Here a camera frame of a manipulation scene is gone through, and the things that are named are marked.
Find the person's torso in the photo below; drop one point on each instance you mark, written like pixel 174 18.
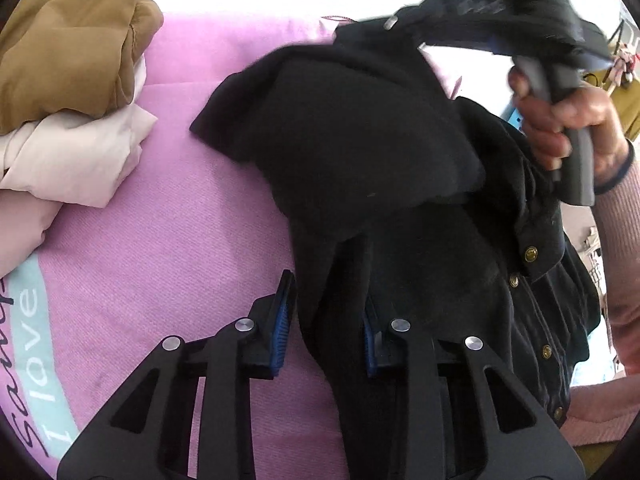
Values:
pixel 605 410

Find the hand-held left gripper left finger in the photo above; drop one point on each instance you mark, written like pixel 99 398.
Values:
pixel 282 320

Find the person's right forearm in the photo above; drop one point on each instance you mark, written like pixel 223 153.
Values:
pixel 625 260

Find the black garment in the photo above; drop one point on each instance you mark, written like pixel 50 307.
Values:
pixel 375 160

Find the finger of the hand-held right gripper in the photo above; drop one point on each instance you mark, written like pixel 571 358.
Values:
pixel 450 15

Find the pink daisy print blanket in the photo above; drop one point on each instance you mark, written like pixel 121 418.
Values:
pixel 175 235

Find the brown garment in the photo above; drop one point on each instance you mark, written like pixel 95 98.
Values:
pixel 65 45

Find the person's right hand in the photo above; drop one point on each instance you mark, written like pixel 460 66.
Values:
pixel 607 130

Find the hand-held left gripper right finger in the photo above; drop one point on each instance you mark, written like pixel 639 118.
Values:
pixel 371 345

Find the person's leg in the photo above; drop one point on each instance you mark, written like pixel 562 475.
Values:
pixel 600 462

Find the cream garment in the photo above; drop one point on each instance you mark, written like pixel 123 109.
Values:
pixel 75 160

